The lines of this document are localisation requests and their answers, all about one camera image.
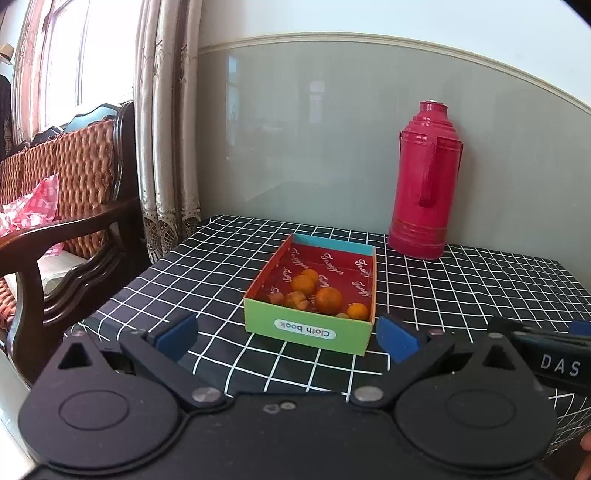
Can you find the black checked tablecloth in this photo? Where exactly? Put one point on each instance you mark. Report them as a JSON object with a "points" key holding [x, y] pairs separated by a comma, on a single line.
{"points": [[207, 267]]}

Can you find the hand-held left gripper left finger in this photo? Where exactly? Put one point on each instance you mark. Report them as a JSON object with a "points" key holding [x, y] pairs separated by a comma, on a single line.
{"points": [[178, 334]]}

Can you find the dark coat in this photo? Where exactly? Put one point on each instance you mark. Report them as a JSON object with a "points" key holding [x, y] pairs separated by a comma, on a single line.
{"points": [[4, 115]]}

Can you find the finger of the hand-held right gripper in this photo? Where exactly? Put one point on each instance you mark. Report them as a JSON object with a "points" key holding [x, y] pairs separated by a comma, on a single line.
{"points": [[531, 331]]}

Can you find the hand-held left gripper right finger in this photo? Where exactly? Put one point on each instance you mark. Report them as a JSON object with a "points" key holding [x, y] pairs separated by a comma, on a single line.
{"points": [[395, 339]]}

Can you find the red thermos flask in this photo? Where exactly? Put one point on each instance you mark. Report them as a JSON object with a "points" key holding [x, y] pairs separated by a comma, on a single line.
{"points": [[425, 184]]}

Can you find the small orange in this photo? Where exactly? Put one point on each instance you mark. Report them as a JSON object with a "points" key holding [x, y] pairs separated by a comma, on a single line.
{"points": [[311, 273], [358, 311], [302, 285]]}

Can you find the pale orange fruit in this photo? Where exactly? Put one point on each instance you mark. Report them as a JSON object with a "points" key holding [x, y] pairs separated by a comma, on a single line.
{"points": [[295, 301]]}

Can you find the white bag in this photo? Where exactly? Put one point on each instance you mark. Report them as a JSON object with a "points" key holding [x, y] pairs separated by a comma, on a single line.
{"points": [[60, 272]]}

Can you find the large orange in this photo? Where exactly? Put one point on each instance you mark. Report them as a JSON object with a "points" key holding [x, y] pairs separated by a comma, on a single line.
{"points": [[328, 299]]}

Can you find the straw hat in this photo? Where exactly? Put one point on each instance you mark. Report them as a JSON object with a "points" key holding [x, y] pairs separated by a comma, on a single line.
{"points": [[6, 51]]}

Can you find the red plastic bag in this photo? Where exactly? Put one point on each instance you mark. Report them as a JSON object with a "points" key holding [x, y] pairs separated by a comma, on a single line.
{"points": [[37, 207]]}

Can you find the reddish brown fruit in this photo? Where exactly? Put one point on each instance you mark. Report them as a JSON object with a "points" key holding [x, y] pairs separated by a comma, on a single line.
{"points": [[276, 298]]}

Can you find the wooden wicker bench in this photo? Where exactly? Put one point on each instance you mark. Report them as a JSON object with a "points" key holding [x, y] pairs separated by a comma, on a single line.
{"points": [[83, 166]]}

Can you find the red-lined cardboard box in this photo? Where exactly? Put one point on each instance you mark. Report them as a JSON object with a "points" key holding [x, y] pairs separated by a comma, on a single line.
{"points": [[304, 327]]}

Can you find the window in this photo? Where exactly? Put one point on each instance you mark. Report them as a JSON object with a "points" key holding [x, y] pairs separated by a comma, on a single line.
{"points": [[101, 55]]}

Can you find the beige lace curtain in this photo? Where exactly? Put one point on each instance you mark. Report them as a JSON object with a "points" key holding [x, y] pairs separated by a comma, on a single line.
{"points": [[168, 138]]}

